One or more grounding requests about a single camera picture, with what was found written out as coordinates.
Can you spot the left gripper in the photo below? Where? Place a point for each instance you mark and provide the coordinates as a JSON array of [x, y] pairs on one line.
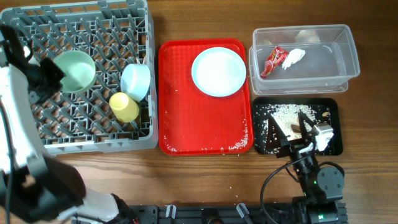
[[57, 75]]

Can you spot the grey dishwasher rack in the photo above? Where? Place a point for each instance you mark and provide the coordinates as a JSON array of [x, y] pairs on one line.
[[114, 34]]

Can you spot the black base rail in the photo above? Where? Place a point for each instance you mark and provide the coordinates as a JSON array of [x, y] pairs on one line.
[[275, 213]]

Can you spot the clear plastic bin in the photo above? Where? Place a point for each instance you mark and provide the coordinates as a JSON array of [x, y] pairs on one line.
[[330, 60]]

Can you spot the food scraps and rice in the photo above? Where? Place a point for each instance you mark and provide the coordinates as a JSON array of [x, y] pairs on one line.
[[286, 116]]

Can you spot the white napkin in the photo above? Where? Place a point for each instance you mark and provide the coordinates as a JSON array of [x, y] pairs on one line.
[[293, 57]]

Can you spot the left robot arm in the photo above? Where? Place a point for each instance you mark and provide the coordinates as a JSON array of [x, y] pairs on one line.
[[35, 186]]

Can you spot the red plastic tray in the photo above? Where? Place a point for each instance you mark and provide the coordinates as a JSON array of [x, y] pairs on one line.
[[191, 122]]

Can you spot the light blue bowl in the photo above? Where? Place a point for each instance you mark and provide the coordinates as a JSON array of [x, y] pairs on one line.
[[135, 81]]

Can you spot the yellow plastic cup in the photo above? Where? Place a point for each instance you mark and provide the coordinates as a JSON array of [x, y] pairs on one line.
[[124, 108]]

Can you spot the large light blue plate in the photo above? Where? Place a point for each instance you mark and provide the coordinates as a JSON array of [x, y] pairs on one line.
[[218, 72]]

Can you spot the red snack wrapper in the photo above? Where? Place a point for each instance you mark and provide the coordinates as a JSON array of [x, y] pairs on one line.
[[277, 57]]

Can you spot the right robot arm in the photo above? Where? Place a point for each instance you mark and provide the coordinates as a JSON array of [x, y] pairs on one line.
[[322, 183]]

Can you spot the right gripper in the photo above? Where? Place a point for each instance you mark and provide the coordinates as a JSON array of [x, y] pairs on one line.
[[291, 147]]

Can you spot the black plastic tray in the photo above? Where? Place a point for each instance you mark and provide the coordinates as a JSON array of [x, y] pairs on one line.
[[335, 146]]

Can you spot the green bowl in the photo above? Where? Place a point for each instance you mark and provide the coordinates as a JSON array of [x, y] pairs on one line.
[[79, 69]]

